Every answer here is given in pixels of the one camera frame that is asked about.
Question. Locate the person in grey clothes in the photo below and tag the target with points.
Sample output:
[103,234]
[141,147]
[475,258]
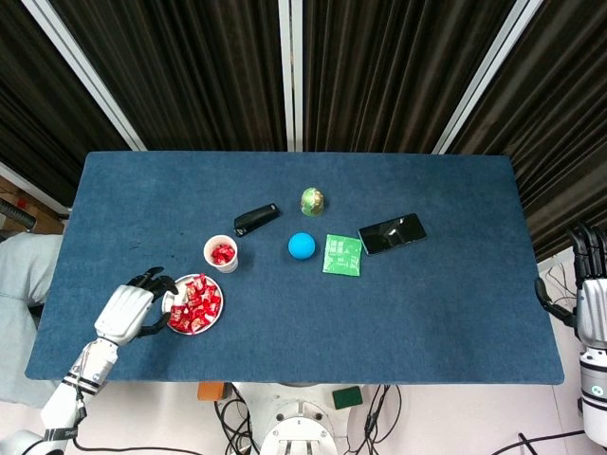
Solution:
[21,275]

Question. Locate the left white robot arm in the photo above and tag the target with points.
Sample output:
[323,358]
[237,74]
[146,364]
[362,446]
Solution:
[76,393]

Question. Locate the white frame post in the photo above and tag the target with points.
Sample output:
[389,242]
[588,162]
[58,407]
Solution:
[290,71]
[488,76]
[85,76]

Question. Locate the black smartphone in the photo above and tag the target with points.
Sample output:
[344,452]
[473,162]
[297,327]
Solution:
[392,233]

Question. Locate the green gold domed tin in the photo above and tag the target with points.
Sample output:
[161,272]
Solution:
[313,202]

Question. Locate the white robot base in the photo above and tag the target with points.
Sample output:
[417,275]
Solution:
[299,426]

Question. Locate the black pleated curtain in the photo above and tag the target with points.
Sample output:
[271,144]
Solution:
[189,71]
[38,104]
[559,118]
[389,71]

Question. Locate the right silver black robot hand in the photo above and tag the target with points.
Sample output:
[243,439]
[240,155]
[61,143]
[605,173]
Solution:
[595,310]

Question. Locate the heap of red candies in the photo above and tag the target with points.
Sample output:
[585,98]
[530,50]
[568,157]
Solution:
[199,305]

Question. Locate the black stapler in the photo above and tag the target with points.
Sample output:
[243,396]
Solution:
[256,219]

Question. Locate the blue foam ball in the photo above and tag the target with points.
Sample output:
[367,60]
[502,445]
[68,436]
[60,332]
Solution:
[302,246]

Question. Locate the white paper cup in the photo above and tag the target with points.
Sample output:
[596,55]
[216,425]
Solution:
[228,268]

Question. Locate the red candy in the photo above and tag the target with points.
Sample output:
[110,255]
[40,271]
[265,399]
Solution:
[229,252]
[218,259]

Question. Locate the white low frame rail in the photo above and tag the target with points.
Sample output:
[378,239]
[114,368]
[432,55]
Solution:
[33,187]
[555,253]

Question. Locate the round metal plate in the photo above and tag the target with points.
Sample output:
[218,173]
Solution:
[167,299]

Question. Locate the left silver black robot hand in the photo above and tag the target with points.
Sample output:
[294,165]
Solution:
[123,313]

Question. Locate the green sachet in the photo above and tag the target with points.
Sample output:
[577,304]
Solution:
[342,255]

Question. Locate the blue table cloth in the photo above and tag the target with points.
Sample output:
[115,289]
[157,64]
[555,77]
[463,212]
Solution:
[379,308]

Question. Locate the orange box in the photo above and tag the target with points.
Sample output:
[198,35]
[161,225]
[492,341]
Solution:
[210,391]

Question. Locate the dark green box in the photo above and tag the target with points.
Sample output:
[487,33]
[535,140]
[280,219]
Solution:
[347,398]

